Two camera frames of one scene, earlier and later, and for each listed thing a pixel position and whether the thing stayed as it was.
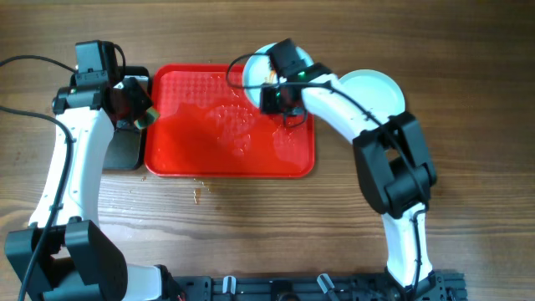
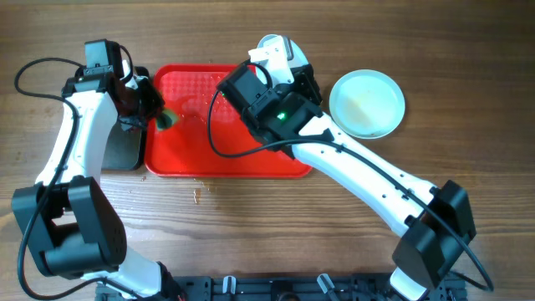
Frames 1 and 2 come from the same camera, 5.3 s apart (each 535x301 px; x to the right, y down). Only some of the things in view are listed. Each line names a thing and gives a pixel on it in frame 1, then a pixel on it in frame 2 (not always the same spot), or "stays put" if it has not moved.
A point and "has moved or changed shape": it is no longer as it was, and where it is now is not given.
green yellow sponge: [151, 116] has moved or changed shape
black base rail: [434, 287] stays put
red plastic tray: [206, 127] stays put
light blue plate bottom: [377, 90] stays put
